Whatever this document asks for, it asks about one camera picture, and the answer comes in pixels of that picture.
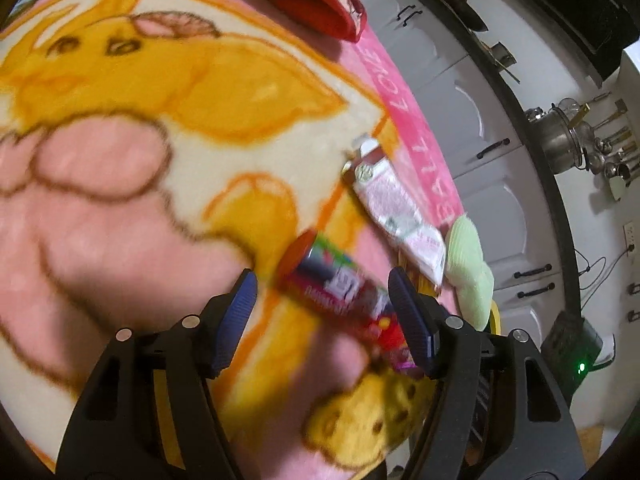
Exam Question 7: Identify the white lower kitchen cabinets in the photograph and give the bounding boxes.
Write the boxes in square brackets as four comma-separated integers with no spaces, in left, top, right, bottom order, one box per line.
[359,0,567,343]

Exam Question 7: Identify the colourful snack wrapper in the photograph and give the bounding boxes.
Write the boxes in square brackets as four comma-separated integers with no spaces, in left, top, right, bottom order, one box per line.
[275,229,432,379]

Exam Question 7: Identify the hanging kitchen utensils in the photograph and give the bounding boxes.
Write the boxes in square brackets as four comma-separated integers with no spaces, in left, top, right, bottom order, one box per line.
[575,91,640,202]

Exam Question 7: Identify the printed blanket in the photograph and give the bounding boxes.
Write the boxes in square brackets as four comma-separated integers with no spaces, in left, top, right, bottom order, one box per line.
[0,0,497,480]

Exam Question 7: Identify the small steel pot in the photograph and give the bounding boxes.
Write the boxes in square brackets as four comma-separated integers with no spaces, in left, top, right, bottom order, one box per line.
[487,42,517,69]

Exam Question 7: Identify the black range hood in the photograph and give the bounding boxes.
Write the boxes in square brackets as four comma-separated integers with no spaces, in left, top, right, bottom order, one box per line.
[502,0,634,82]

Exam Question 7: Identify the yellow trash bin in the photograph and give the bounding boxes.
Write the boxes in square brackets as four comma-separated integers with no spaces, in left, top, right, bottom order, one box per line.
[484,300,504,334]

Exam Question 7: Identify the power cable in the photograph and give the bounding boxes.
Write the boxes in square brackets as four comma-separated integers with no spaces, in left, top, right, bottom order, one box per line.
[574,249,632,292]

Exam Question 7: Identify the light green foam piece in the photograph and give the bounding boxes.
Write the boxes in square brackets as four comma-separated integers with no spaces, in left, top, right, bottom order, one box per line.
[443,213,496,332]

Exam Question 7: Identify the pink white packet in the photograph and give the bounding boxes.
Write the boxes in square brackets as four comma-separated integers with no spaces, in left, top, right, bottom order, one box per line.
[342,134,449,287]

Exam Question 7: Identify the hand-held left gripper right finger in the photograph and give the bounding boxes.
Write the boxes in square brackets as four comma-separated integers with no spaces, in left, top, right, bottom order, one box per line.
[387,266,589,480]

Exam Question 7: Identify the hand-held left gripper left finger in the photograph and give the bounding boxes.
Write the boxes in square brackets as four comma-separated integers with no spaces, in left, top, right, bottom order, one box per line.
[55,268,261,480]

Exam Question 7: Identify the large steel pot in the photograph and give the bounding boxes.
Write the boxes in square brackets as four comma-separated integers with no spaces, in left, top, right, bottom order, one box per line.
[524,102,597,177]

